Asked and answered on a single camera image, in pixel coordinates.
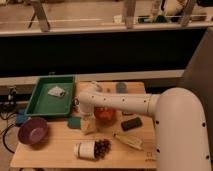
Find blue box on floor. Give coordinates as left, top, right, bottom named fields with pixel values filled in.
left=15, top=109, right=28, bottom=126

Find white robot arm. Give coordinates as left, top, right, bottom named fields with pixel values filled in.
left=78, top=88, right=212, bottom=171

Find teal green sponge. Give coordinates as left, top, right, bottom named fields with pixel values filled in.
left=68, top=117, right=81, bottom=129

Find orange bowl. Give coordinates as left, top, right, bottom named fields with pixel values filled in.
left=94, top=107, right=115, bottom=122

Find banana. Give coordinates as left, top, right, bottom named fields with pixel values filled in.
left=114, top=134, right=143, bottom=150

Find green plastic tray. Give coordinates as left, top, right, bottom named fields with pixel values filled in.
left=25, top=75, right=75, bottom=118

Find white cylinder can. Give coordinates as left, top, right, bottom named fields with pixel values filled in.
left=73, top=141, right=95, bottom=159

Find orange fruit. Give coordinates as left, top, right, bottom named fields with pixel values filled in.
left=89, top=82, right=102, bottom=92

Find crumpled white paper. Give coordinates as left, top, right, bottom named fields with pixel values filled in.
left=48, top=86, right=65, bottom=98

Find dark grape bunch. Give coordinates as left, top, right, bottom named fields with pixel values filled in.
left=94, top=139, right=111, bottom=159

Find purple bowl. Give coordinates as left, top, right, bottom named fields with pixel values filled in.
left=18, top=117, right=48, bottom=145

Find black cables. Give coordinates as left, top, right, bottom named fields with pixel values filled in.
left=0, top=99, right=19, bottom=154

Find black rectangular block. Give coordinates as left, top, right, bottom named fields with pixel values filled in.
left=121, top=117, right=142, bottom=131

